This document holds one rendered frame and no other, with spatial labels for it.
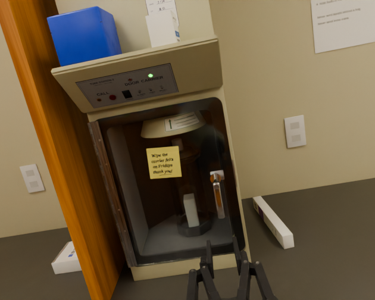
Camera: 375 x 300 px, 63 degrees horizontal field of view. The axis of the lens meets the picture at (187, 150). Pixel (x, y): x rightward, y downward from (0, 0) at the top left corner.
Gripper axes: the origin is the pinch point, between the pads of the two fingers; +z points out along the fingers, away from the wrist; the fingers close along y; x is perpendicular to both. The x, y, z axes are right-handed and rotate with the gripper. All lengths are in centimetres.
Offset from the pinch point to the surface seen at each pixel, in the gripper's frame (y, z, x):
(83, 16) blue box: 18.6, 12.7, -43.9
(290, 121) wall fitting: -31, 66, -7
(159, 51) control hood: 6.0, 12.1, -35.7
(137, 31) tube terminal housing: 11.2, 23.4, -41.2
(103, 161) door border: 25.1, 22.6, -14.0
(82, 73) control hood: 21.3, 13.0, -34.2
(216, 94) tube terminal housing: -3.7, 23.5, -25.3
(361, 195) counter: -48, 51, 19
